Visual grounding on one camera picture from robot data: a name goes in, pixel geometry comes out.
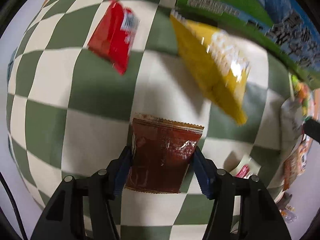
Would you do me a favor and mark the white cookie packet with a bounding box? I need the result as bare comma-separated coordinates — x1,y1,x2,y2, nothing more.
280,98,305,159

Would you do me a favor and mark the orange panda snack bag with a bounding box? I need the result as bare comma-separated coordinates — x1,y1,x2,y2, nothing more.
283,135,313,191

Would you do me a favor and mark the red white strip packet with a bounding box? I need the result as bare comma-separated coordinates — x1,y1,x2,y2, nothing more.
230,154,261,179

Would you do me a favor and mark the dark red sauce packet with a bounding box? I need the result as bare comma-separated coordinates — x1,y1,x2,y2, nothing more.
126,114,204,194

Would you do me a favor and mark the yellow panda snack bag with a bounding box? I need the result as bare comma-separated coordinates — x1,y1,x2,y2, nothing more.
170,10,251,125

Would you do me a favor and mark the red small snack packet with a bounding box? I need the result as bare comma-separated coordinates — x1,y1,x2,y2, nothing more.
88,0,139,75

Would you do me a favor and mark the colourful candy ball bag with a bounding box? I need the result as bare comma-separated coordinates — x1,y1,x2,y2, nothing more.
289,73,315,118

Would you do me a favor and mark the cardboard milk box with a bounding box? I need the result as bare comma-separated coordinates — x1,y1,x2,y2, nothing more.
176,0,319,89

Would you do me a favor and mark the black cable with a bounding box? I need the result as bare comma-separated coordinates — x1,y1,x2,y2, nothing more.
0,172,29,240

